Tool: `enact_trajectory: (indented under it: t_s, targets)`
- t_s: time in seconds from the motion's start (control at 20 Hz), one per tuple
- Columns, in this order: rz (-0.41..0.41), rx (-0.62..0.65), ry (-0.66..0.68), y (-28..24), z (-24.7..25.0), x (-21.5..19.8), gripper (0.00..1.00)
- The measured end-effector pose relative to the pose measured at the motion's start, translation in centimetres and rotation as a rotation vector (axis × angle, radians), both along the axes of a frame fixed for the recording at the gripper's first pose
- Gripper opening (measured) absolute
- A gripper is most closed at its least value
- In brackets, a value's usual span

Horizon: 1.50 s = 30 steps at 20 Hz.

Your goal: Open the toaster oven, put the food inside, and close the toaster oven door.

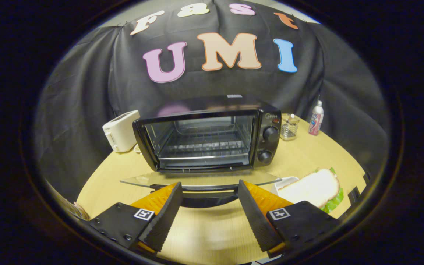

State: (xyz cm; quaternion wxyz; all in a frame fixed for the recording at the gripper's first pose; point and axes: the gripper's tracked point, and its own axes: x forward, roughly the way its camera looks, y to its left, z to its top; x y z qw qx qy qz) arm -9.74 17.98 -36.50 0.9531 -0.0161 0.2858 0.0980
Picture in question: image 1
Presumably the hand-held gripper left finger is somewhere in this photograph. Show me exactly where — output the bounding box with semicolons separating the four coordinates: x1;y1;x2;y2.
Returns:
87;181;183;254

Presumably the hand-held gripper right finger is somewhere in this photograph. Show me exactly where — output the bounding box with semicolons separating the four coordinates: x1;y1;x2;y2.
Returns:
238;180;342;259

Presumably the white bread lettuce sandwich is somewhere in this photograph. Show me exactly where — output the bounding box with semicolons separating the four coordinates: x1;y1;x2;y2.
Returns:
278;167;344;214

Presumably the black toaster oven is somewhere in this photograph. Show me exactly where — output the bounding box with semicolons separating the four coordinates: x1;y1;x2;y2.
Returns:
120;95;282;208

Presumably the white pop-up toaster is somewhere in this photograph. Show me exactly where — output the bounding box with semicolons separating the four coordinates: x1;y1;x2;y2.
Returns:
102;110;141;153

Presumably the small white plate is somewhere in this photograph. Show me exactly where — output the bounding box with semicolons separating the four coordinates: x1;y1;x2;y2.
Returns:
271;176;299;195

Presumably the person's knitted sleeve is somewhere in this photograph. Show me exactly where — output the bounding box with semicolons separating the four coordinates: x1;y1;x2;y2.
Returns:
56;195;90;221

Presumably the clear square holder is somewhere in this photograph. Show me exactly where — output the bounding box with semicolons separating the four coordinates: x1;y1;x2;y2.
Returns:
280;113;300;141

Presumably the white pink spray bottle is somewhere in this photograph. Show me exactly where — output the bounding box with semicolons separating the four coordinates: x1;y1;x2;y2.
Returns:
308;100;324;136

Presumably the black backdrop cloth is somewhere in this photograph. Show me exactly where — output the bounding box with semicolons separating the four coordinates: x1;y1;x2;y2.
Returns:
35;0;389;205

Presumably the black chair frame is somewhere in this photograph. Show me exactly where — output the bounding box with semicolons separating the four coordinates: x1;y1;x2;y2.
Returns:
347;172;371;208

